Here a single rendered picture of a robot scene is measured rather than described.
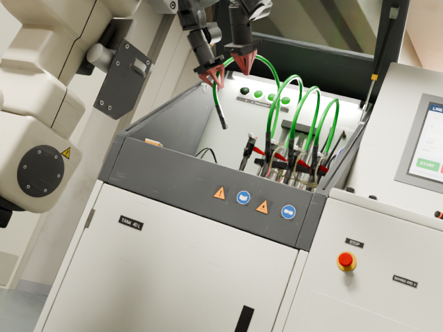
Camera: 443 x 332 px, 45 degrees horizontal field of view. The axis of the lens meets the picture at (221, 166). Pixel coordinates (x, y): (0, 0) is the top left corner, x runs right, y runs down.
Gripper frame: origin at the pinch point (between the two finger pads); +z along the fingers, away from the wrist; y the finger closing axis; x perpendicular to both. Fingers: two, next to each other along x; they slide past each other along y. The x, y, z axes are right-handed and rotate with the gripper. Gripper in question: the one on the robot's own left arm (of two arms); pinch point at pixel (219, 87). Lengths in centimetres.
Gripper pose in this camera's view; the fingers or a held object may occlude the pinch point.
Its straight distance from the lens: 181.0
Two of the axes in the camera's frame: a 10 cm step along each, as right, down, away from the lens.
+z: 4.2, 9.0, 1.2
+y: -5.8, 1.6, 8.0
